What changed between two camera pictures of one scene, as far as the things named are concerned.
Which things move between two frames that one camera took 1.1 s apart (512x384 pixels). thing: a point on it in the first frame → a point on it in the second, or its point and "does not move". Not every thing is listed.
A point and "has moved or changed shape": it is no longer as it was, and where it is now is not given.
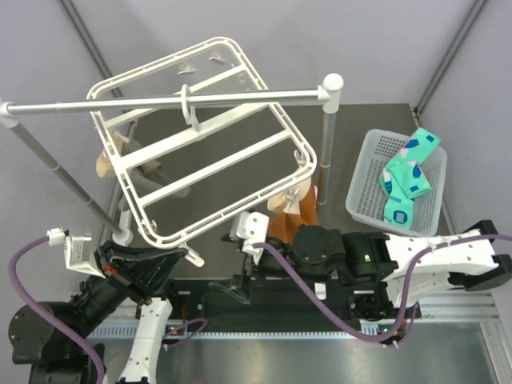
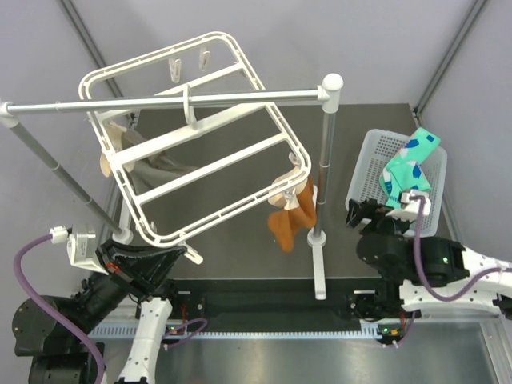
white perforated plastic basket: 365,198 does not move
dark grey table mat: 194,168 does not move
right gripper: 242,287 → 375,213
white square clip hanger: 234,207 has moved or changed shape
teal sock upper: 406,167 does not move
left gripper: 138,269 does not move
